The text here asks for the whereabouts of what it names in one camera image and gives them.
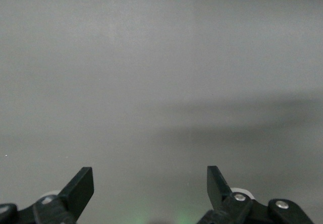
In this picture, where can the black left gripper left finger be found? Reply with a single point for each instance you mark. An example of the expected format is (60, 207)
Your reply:
(73, 196)

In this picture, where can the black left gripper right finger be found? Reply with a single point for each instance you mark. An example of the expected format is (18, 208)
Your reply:
(219, 196)

